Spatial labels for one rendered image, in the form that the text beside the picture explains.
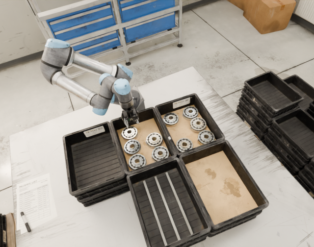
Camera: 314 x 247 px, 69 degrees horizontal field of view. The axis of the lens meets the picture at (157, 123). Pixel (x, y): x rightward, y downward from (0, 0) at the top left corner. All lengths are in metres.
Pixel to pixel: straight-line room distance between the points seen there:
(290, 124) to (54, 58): 1.90
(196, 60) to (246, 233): 2.45
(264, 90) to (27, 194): 2.04
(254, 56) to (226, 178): 2.42
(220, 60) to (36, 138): 2.48
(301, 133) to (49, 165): 1.98
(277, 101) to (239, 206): 1.21
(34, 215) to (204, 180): 1.02
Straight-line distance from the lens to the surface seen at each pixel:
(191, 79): 2.00
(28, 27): 3.84
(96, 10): 2.89
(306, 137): 2.25
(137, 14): 3.08
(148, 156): 1.39
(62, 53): 1.41
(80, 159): 1.50
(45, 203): 1.62
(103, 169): 1.41
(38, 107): 3.23
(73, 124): 1.86
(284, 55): 3.66
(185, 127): 1.50
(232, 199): 1.31
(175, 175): 1.33
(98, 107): 1.24
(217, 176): 1.34
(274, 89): 2.35
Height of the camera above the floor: 2.04
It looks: 53 degrees down
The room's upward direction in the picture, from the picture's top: 7 degrees counter-clockwise
